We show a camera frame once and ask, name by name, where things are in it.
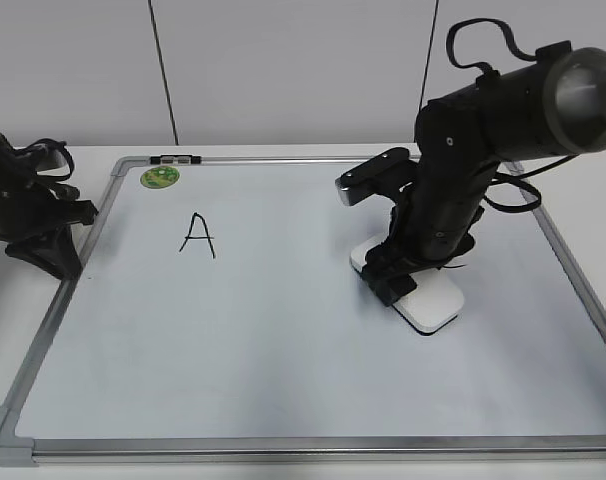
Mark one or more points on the green round magnet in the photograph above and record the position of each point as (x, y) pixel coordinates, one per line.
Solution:
(159, 177)

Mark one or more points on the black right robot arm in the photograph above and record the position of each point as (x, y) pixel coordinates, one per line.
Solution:
(554, 108)

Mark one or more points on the grey framed whiteboard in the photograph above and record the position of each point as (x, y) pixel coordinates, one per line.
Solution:
(220, 319)

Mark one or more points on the white board eraser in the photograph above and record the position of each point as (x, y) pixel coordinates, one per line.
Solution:
(432, 304)

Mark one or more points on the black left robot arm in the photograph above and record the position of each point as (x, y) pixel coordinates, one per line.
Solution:
(38, 206)

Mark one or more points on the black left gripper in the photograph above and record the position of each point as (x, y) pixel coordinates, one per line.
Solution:
(32, 204)

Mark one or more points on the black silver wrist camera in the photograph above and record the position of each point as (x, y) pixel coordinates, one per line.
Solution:
(386, 175)

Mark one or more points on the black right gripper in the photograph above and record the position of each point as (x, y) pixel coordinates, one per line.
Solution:
(431, 219)

